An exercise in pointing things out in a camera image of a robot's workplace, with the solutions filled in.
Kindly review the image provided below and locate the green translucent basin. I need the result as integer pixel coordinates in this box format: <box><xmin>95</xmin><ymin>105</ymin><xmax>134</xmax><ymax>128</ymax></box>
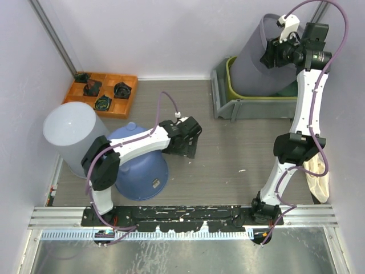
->
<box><xmin>272</xmin><ymin>80</ymin><xmax>298</xmax><ymax>97</ymax></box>

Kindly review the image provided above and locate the blue plastic bucket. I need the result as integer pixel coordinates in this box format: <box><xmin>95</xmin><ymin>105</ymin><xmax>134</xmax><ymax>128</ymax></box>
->
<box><xmin>108</xmin><ymin>122</ymin><xmax>170</xmax><ymax>201</ymax></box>

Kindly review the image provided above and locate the dark grey ribbed bin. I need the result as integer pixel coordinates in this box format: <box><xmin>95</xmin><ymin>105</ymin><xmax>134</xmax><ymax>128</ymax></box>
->
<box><xmin>229</xmin><ymin>14</ymin><xmax>297</xmax><ymax>96</ymax></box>

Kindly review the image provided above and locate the light grey round bin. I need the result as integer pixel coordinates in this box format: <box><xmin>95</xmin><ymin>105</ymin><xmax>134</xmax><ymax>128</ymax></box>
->
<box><xmin>43</xmin><ymin>102</ymin><xmax>110</xmax><ymax>178</ymax></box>

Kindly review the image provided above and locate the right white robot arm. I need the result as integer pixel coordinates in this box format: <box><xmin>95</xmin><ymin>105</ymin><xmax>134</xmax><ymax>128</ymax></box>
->
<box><xmin>250</xmin><ymin>23</ymin><xmax>332</xmax><ymax>225</ymax></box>

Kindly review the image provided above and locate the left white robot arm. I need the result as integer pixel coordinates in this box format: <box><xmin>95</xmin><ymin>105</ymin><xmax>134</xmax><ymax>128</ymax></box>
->
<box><xmin>81</xmin><ymin>116</ymin><xmax>202</xmax><ymax>226</ymax></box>

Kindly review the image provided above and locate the yellow plastic basin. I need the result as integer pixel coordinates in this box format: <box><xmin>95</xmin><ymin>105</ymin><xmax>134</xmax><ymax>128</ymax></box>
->
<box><xmin>224</xmin><ymin>56</ymin><xmax>297</xmax><ymax>100</ymax></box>

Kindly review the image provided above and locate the grey storage crate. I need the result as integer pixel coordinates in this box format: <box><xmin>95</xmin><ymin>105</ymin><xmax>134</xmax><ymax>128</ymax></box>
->
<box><xmin>210</xmin><ymin>58</ymin><xmax>297</xmax><ymax>122</ymax></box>

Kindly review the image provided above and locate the black round item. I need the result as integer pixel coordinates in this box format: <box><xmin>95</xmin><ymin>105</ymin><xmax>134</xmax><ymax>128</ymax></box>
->
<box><xmin>113</xmin><ymin>82</ymin><xmax>132</xmax><ymax>99</ymax></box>

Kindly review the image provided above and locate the orange compartment tray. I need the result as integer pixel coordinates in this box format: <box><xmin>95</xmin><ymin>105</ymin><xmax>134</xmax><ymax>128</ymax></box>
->
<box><xmin>63</xmin><ymin>72</ymin><xmax>138</xmax><ymax>119</ymax></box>

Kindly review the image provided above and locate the green-yellow black item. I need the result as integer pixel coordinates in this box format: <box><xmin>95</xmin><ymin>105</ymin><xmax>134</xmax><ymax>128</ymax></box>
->
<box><xmin>94</xmin><ymin>95</ymin><xmax>112</xmax><ymax>111</ymax></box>

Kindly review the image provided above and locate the dark red-black item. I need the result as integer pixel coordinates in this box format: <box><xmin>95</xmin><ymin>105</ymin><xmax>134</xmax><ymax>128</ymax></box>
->
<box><xmin>83</xmin><ymin>79</ymin><xmax>102</xmax><ymax>96</ymax></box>

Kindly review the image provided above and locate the black item top-left compartment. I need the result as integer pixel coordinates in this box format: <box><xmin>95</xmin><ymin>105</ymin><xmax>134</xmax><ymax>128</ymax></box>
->
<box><xmin>74</xmin><ymin>72</ymin><xmax>90</xmax><ymax>83</ymax></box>

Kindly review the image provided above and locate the cream cloth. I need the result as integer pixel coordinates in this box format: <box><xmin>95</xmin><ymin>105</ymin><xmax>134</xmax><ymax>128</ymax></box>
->
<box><xmin>303</xmin><ymin>154</ymin><xmax>330</xmax><ymax>203</ymax></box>

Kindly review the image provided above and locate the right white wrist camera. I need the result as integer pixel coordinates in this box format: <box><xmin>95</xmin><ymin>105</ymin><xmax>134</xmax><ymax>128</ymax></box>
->
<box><xmin>277</xmin><ymin>14</ymin><xmax>300</xmax><ymax>43</ymax></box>

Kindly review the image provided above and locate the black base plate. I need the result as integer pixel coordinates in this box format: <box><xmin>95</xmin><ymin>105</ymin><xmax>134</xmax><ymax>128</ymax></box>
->
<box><xmin>81</xmin><ymin>204</ymin><xmax>285</xmax><ymax>232</ymax></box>

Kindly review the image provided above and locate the white slotted cable duct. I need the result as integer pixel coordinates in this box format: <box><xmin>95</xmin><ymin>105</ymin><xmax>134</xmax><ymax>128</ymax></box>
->
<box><xmin>40</xmin><ymin>229</ymin><xmax>254</xmax><ymax>241</ymax></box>

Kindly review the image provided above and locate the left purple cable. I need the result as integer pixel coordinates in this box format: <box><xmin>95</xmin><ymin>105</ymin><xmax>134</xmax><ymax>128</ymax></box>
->
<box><xmin>87</xmin><ymin>91</ymin><xmax>183</xmax><ymax>246</ymax></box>

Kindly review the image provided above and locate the aluminium rail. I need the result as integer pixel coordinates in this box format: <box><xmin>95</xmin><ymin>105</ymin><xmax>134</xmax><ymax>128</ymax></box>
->
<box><xmin>281</xmin><ymin>204</ymin><xmax>339</xmax><ymax>228</ymax></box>

